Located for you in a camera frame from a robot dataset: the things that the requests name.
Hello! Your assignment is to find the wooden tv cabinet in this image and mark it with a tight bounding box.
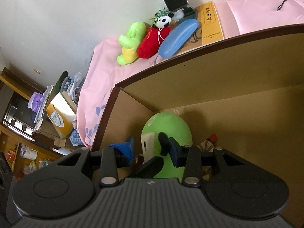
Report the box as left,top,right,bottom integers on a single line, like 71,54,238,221
1,67,62,179

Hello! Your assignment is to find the blue glasses case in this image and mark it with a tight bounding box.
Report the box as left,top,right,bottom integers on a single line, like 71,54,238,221
158,19,199,59

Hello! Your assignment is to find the green yellow plush toy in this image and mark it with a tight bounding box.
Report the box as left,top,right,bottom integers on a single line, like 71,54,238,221
116,22,147,65

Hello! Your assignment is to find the purple plastic bag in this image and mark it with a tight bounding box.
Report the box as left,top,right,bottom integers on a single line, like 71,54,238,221
27,92,44,113

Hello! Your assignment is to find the red plush toy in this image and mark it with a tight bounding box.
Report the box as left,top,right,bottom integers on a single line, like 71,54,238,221
137,27,171,59

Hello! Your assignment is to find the yellow white carton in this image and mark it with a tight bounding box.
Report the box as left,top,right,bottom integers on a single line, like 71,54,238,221
46,91,77,139

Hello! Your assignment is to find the small panda plush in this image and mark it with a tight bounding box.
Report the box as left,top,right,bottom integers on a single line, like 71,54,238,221
151,8,174,29

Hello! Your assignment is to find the yellow book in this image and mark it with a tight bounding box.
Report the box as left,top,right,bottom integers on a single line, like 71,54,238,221
198,2,224,45

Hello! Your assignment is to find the brown cardboard box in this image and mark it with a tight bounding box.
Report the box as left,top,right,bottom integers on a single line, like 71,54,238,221
92,24,303,227

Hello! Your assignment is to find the green round plush toy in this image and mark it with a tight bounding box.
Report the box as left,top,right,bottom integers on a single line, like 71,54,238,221
141,112,193,180

